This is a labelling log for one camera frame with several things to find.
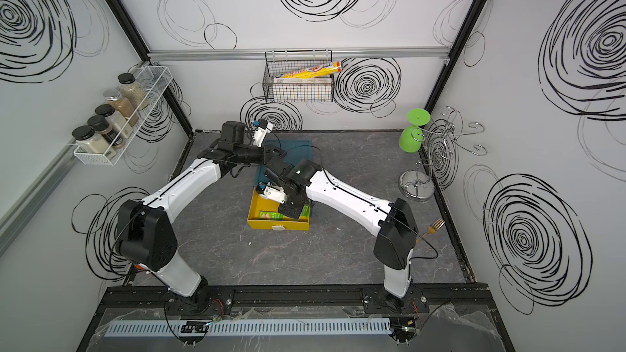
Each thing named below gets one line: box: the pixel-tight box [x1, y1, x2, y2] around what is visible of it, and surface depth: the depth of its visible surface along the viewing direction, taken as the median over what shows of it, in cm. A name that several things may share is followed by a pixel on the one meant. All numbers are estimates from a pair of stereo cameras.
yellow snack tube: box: [276, 60, 344, 80], surface depth 88 cm
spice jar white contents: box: [71, 125, 111, 154], surface depth 63 cm
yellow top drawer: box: [246, 185, 310, 232], surface depth 72 cm
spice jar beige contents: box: [94, 103, 134, 139], surface depth 70 cm
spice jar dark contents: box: [87, 114, 125, 150], surface depth 66 cm
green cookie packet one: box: [259, 211, 285, 221], surface depth 77 cm
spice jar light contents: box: [117, 72, 150, 110], surface depth 77 cm
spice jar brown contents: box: [102, 88, 140, 127], surface depth 72 cm
